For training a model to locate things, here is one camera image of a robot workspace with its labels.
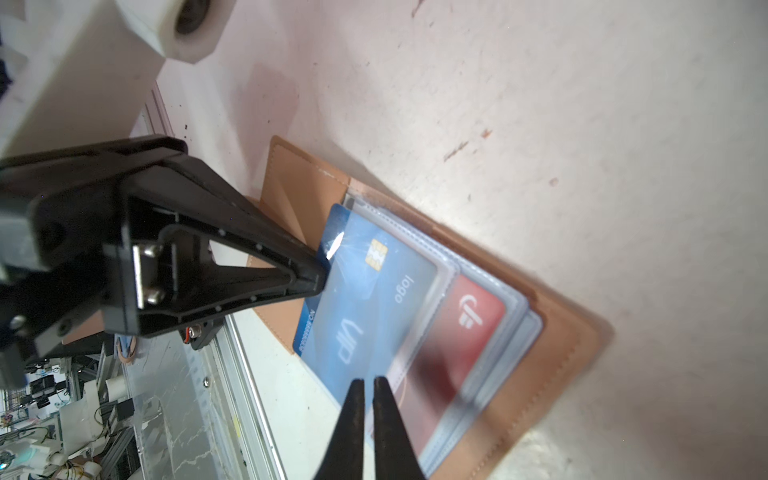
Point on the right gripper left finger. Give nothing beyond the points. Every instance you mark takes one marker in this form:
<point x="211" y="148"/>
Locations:
<point x="344" y="456"/>

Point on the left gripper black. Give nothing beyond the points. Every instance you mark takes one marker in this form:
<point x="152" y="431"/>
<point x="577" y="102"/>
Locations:
<point x="192" y="248"/>

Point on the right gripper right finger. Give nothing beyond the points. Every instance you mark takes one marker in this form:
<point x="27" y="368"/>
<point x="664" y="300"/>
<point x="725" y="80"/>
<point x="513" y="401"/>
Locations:
<point x="394" y="454"/>

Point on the tan leather card holder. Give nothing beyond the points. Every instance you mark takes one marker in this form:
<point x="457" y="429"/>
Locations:
<point x="298" y="192"/>

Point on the blue VIP credit card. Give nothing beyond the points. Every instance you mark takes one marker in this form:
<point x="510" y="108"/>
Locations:
<point x="381" y="280"/>

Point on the red credit card in holder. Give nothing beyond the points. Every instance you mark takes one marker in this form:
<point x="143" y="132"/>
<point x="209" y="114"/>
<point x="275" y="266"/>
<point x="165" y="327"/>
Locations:
<point x="469" y="316"/>

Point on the aluminium front rail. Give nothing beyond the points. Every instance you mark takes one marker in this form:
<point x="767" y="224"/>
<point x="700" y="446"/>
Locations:
<point x="238" y="416"/>

